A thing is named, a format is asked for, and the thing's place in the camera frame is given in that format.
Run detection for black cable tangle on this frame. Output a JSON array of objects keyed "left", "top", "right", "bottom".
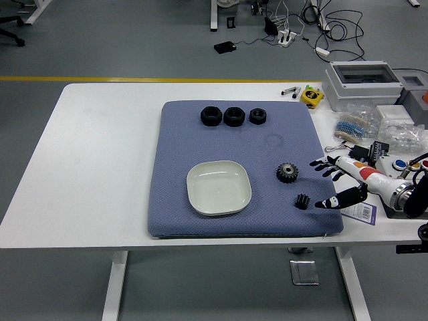
[{"left": 300, "top": 0, "right": 367, "bottom": 63}]

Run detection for purple white label card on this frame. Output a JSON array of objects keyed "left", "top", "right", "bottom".
[{"left": 340, "top": 202, "right": 378, "bottom": 225}]

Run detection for black power adapter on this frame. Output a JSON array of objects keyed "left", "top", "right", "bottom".
[{"left": 213, "top": 41, "right": 237, "bottom": 54}]

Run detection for large black gear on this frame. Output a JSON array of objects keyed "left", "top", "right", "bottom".
[{"left": 276, "top": 163, "right": 300, "bottom": 184}]

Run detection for white table leg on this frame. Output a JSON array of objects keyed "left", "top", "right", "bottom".
[
  {"left": 336, "top": 246, "right": 372, "bottom": 321},
  {"left": 102, "top": 250, "right": 128, "bottom": 321}
]

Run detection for grey box orange button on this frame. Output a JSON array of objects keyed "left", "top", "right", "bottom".
[{"left": 397, "top": 75, "right": 428, "bottom": 128}]

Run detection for black circuit module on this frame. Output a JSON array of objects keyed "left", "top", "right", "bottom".
[{"left": 367, "top": 140, "right": 391, "bottom": 168}]

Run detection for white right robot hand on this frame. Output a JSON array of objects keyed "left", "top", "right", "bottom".
[{"left": 310, "top": 155, "right": 402, "bottom": 211}]

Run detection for small black gear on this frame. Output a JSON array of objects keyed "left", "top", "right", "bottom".
[{"left": 294, "top": 193, "right": 312, "bottom": 211}]

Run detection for white desk leg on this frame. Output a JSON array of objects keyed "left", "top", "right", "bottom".
[{"left": 209, "top": 0, "right": 220, "bottom": 33}]

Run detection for small white box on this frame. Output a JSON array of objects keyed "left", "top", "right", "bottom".
[{"left": 374, "top": 104, "right": 412, "bottom": 126}]

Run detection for large black hex nut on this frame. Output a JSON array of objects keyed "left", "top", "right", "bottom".
[
  {"left": 223, "top": 106, "right": 247, "bottom": 127},
  {"left": 199, "top": 106, "right": 223, "bottom": 127}
]

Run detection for black charger block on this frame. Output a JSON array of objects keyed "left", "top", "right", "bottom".
[{"left": 263, "top": 16, "right": 278, "bottom": 36}]

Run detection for clear plastic bag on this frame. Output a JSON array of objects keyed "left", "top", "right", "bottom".
[{"left": 377, "top": 118, "right": 428, "bottom": 154}]

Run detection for white desk foot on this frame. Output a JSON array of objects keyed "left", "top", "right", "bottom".
[
  {"left": 309, "top": 0, "right": 332, "bottom": 33},
  {"left": 25, "top": 0, "right": 53, "bottom": 25}
]

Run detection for black servo with wires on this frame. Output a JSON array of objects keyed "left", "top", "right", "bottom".
[{"left": 326, "top": 142, "right": 372, "bottom": 165}]

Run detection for white square dish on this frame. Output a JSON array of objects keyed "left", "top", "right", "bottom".
[{"left": 186, "top": 160, "right": 252, "bottom": 217}]

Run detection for blue-grey quilted mat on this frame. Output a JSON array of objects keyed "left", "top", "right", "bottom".
[{"left": 146, "top": 99, "right": 344, "bottom": 240}]

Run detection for white power strip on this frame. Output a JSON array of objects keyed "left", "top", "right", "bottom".
[{"left": 277, "top": 29, "right": 298, "bottom": 48}]

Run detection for resistor tape bundle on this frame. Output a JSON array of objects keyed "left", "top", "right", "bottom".
[{"left": 334, "top": 112, "right": 377, "bottom": 140}]

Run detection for metal floor plate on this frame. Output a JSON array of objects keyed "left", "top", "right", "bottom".
[{"left": 290, "top": 259, "right": 320, "bottom": 286}]

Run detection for yellow tape measure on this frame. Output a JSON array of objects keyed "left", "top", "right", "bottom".
[{"left": 300, "top": 86, "right": 326, "bottom": 110}]

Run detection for black office chair base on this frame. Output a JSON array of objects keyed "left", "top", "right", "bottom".
[{"left": 0, "top": 15, "right": 26, "bottom": 47}]

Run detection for small black hex nut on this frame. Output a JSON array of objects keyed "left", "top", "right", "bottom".
[{"left": 249, "top": 108, "right": 268, "bottom": 126}]

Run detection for grey clear-lid enclosure box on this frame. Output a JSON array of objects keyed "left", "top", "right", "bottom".
[{"left": 322, "top": 60, "right": 406, "bottom": 112}]

